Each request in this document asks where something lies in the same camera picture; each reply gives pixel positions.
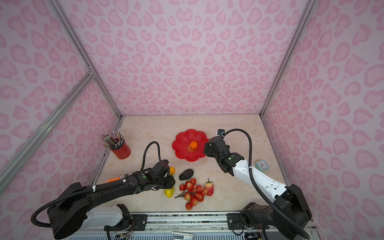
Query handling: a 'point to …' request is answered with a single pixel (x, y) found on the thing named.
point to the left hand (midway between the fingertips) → (174, 180)
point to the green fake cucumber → (169, 192)
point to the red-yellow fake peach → (209, 186)
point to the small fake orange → (194, 144)
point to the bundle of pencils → (113, 141)
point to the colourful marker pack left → (113, 179)
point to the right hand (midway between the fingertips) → (212, 144)
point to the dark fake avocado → (186, 174)
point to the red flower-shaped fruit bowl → (181, 145)
